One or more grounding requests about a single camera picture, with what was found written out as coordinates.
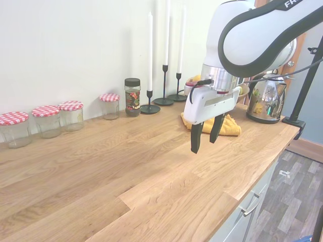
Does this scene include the wooden fruit bowl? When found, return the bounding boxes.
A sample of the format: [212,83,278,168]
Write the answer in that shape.
[185,75,251,104]

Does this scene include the short black candle holder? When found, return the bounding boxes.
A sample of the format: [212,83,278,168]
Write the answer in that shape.
[140,89,161,115]

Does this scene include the black camera stand with clamp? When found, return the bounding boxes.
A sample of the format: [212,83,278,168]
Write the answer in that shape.
[282,35,323,141]

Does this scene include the stainless steel kettle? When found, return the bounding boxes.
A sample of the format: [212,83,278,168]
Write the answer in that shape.
[246,70,287,125]

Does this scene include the silver drawer handle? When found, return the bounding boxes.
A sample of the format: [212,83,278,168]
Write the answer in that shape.
[241,193,260,216]

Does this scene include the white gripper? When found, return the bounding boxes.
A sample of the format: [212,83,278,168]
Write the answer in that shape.
[183,86,241,155]

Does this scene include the small white jar red lid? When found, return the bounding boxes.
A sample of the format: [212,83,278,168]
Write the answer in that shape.
[184,82,203,96]

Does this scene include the white kitchen cabinet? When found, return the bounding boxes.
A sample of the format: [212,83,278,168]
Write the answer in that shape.
[209,151,281,242]

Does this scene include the wooden door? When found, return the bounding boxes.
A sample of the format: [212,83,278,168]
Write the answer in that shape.
[284,31,307,76]

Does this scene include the coffee jar black lid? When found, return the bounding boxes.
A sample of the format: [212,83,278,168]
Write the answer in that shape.
[124,78,141,117]

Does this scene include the white taper candle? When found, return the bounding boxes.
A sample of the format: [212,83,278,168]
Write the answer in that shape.
[147,11,154,91]
[177,6,186,74]
[163,0,171,66]

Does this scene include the medium black candle holder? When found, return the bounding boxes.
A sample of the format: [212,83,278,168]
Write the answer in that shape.
[167,72,188,102]

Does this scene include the silver door handle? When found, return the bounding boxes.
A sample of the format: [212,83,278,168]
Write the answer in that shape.
[285,59,296,81]

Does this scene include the black cable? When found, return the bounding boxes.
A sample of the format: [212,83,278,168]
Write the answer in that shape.
[189,57,323,104]

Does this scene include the tall black candle holder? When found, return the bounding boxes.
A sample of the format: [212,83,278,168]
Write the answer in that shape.
[153,65,175,106]

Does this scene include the yellow terry cloth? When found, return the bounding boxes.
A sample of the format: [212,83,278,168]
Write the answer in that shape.
[180,112,242,137]

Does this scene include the glass jar red gingham lid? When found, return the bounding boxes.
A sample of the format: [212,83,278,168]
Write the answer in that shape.
[31,105,62,139]
[58,100,84,132]
[0,111,33,149]
[99,93,121,120]

